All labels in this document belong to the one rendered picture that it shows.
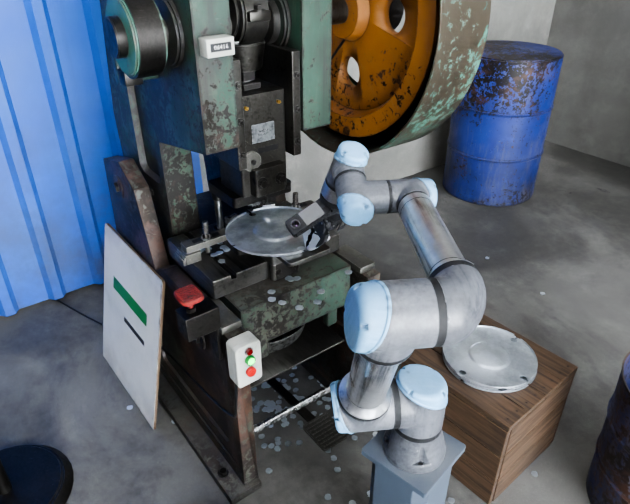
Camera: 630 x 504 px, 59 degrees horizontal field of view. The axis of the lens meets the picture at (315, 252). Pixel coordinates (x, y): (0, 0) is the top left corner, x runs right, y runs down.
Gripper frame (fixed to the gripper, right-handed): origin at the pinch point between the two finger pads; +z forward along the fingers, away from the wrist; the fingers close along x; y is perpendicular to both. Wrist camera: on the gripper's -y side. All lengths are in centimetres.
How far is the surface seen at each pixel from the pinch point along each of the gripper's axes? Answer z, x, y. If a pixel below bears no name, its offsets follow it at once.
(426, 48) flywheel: -47, 14, 32
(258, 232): 7.3, 14.2, -5.0
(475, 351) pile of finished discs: 25, -45, 45
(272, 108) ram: -21.9, 31.1, 3.5
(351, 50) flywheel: -28, 41, 37
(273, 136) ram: -15.0, 27.7, 3.4
